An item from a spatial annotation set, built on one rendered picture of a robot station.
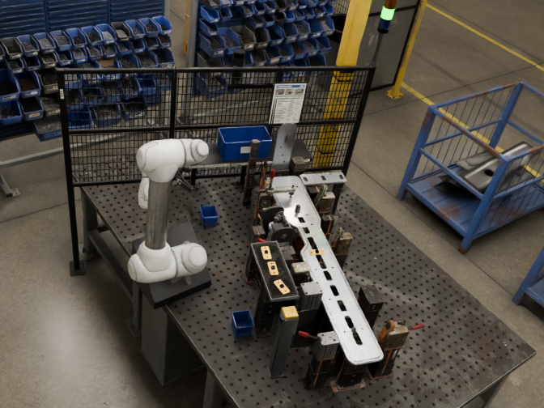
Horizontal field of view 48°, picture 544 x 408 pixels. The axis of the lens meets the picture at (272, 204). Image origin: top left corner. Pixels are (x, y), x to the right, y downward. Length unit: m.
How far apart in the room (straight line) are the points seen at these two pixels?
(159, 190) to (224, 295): 0.84
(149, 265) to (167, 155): 0.59
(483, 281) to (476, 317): 1.35
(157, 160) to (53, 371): 1.72
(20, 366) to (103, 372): 0.48
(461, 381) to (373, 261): 0.89
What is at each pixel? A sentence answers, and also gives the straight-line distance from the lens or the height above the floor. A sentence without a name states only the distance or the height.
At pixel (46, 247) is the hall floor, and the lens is 4.70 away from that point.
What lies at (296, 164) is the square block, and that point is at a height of 1.05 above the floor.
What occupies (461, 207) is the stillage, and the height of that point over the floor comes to 0.17.
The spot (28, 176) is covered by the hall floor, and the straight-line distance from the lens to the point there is 5.33.
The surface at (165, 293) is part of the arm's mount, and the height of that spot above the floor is 0.77.
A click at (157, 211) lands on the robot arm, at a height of 1.34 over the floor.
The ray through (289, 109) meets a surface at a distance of 3.94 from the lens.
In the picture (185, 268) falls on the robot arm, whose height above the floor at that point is 1.01.
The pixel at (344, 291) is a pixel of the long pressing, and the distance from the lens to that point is 3.17.
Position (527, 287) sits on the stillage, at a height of 0.20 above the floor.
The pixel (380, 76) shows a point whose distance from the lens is 6.80.
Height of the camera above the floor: 3.26
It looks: 39 degrees down
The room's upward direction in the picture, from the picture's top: 11 degrees clockwise
